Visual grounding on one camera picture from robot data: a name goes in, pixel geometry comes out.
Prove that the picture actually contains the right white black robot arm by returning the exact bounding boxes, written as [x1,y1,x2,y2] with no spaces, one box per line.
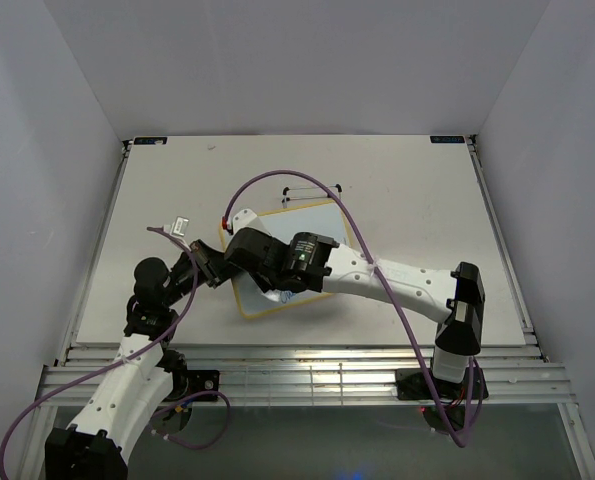
[225,227,486,397]

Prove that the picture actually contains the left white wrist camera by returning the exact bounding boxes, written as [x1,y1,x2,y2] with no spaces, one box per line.
[163,216,189,238]

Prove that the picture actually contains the yellow framed whiteboard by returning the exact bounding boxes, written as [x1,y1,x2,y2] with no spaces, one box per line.
[232,200,353,319]

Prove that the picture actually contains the right blue table label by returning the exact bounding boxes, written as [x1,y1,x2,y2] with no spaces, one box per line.
[429,135,466,144]

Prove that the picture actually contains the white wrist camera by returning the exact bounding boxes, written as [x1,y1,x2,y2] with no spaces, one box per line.
[221,208,269,236]
[163,216,189,238]

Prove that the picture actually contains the blue table label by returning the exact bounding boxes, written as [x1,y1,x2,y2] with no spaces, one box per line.
[133,137,168,146]
[429,135,466,144]

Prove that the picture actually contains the black wire whiteboard stand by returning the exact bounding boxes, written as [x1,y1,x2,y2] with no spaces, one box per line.
[281,183,343,208]

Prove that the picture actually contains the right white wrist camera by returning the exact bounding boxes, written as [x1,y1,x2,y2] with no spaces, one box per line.
[221,208,269,236]

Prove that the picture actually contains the aluminium rail frame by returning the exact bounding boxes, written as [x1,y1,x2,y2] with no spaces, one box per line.
[22,135,595,479]

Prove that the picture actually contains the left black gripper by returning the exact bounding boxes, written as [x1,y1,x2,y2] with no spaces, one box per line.
[163,239,242,307]

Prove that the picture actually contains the left blue table label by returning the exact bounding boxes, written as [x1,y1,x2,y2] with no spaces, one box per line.
[133,137,168,146]

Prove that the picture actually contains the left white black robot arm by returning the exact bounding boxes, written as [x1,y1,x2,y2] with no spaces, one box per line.
[44,240,237,479]

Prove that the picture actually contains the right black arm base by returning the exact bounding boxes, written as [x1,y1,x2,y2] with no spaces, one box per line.
[395,367,489,434]

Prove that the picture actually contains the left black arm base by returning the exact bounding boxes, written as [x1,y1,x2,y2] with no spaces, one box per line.
[151,368,222,431]

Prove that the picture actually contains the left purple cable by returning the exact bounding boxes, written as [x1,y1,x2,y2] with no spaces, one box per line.
[0,224,233,480]

